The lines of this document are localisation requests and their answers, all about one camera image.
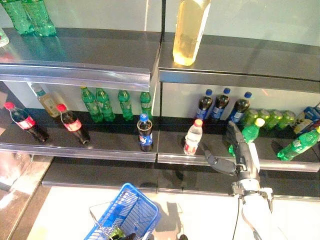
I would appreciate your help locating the yellowish tea bottle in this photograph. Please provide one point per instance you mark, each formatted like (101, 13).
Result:
(50, 102)

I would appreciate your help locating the tall yellow drink bottle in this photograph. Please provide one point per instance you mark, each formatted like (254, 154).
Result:
(188, 32)

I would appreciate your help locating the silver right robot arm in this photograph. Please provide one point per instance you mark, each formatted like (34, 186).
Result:
(257, 212)

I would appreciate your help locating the green sprite bottle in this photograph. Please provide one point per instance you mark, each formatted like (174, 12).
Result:
(91, 105)
(146, 105)
(105, 106)
(125, 106)

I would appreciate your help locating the dark right robot hand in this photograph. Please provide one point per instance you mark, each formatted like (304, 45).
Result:
(246, 162)

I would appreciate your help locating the pepsi bottle blue cap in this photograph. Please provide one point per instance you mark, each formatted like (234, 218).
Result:
(203, 106)
(220, 105)
(145, 135)
(238, 110)

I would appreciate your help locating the water bottle red cap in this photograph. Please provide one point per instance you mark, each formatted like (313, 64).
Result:
(193, 138)

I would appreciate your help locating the black shelf upright post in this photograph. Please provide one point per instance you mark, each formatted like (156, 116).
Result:
(163, 15)

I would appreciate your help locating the blue plastic shopping basket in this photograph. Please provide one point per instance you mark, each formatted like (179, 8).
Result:
(135, 212)

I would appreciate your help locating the dark left robot hand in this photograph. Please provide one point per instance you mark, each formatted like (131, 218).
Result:
(130, 236)

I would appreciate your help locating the blue drink carton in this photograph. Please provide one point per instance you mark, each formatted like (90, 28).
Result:
(307, 120)

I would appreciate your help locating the dark metal base shelf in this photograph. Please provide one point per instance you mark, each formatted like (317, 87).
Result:
(150, 177)

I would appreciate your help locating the coca-cola bottle red cap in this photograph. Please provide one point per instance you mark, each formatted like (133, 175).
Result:
(26, 122)
(73, 125)

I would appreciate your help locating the clear bottle green label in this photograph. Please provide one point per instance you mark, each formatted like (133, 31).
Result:
(3, 38)

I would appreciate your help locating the green bottle in basket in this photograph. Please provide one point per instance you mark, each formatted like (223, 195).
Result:
(117, 232)

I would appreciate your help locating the green bottle yellow cap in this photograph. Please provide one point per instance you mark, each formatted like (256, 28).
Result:
(251, 132)

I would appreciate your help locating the dark metal shelf board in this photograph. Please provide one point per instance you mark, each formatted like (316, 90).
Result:
(215, 147)
(250, 62)
(107, 140)
(80, 55)

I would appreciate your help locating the large green soda bottle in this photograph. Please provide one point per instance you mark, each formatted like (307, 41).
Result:
(298, 145)
(17, 15)
(41, 16)

